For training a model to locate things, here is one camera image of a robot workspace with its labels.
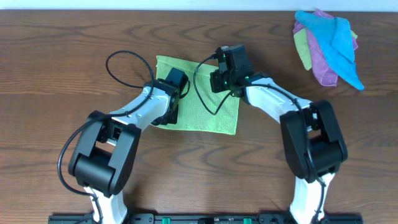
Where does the green microfiber cloth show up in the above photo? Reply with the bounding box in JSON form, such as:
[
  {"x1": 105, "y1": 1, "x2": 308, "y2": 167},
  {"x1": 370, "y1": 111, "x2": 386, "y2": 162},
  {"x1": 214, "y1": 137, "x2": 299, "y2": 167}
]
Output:
[{"x1": 156, "y1": 55, "x2": 239, "y2": 135}]

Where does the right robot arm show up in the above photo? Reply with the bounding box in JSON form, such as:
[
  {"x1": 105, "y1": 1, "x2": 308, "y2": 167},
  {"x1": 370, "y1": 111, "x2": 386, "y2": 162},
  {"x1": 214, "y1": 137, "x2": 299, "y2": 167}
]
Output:
[{"x1": 210, "y1": 45, "x2": 348, "y2": 223}]

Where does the blue microfiber cloth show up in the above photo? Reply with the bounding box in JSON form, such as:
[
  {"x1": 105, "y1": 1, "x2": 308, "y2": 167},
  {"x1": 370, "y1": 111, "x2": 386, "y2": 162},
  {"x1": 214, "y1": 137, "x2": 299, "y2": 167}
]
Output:
[{"x1": 294, "y1": 10, "x2": 365, "y2": 91}]

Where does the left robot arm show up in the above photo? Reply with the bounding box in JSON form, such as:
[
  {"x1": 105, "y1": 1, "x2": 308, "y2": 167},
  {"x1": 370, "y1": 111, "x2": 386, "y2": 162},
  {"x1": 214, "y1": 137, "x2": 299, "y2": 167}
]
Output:
[{"x1": 68, "y1": 68, "x2": 189, "y2": 223}]

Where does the purple microfiber cloth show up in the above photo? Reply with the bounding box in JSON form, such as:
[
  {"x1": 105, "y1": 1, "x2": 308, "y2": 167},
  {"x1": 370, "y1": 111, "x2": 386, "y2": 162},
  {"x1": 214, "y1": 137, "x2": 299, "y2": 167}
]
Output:
[{"x1": 292, "y1": 8, "x2": 359, "y2": 87}]

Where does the left black cable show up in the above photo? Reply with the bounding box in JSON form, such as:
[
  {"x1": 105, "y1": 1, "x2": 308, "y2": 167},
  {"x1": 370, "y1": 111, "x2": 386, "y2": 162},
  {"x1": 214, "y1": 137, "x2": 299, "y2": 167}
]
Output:
[{"x1": 57, "y1": 50, "x2": 191, "y2": 224}]

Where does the black cable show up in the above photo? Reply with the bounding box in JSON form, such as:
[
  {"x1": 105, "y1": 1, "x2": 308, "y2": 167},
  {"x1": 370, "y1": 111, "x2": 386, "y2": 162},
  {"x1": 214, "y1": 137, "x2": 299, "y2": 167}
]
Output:
[
  {"x1": 193, "y1": 53, "x2": 327, "y2": 218},
  {"x1": 57, "y1": 50, "x2": 191, "y2": 224}
]

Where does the right black cable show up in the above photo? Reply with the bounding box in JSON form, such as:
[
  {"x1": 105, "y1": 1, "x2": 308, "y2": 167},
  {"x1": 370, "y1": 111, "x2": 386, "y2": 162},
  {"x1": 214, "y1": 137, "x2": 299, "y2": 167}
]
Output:
[{"x1": 193, "y1": 53, "x2": 327, "y2": 218}]

